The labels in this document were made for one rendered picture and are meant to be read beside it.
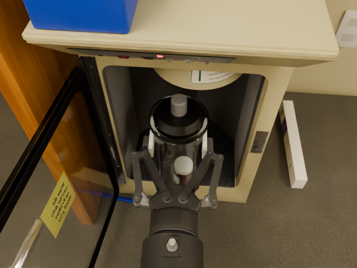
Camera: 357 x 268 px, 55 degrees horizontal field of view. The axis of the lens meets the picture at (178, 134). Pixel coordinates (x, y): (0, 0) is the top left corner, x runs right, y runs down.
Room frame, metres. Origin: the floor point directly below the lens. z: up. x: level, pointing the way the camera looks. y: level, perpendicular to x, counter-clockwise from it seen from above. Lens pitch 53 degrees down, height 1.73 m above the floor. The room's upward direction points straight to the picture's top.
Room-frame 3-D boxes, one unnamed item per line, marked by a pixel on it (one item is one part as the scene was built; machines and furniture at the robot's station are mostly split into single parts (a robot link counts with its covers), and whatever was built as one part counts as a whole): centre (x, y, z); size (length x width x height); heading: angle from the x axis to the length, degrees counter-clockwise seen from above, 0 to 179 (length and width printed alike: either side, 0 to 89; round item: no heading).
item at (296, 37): (0.33, 0.00, 1.46); 0.32 x 0.12 x 0.10; 85
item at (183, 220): (0.23, 0.01, 1.21); 0.09 x 0.08 x 0.07; 178
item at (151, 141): (0.38, 0.05, 1.21); 0.07 x 0.01 x 0.03; 178
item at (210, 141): (0.35, -0.07, 1.21); 0.05 x 0.03 x 0.01; 177
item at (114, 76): (0.51, -0.02, 1.19); 0.26 x 0.24 x 0.35; 85
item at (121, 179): (0.39, 0.14, 1.19); 0.03 x 0.02 x 0.39; 85
